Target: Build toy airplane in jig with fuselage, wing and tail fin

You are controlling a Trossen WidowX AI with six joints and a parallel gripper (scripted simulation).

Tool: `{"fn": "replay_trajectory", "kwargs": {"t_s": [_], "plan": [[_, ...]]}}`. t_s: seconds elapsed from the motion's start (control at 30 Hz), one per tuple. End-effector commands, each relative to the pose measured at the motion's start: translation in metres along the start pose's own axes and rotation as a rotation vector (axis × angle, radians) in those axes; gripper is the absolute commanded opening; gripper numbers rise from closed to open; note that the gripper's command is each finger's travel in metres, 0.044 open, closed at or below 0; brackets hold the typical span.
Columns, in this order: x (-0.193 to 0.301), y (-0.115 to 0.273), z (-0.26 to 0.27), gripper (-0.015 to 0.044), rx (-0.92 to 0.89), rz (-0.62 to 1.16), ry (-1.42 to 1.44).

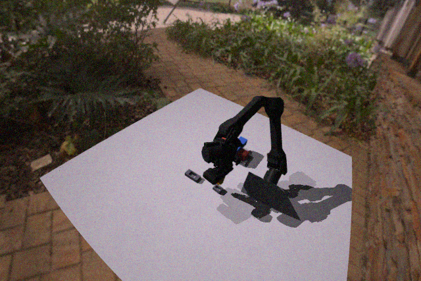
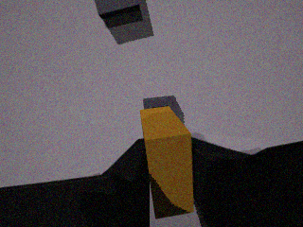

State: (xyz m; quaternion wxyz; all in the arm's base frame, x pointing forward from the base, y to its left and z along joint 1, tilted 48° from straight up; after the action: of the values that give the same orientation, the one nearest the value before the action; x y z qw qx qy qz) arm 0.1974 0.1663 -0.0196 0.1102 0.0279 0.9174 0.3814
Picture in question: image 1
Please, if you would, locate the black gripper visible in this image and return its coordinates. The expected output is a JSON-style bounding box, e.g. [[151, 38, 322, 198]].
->
[[203, 154, 241, 185]]

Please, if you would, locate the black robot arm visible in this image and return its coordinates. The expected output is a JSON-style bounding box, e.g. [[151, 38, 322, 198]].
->
[[201, 96, 287, 185]]

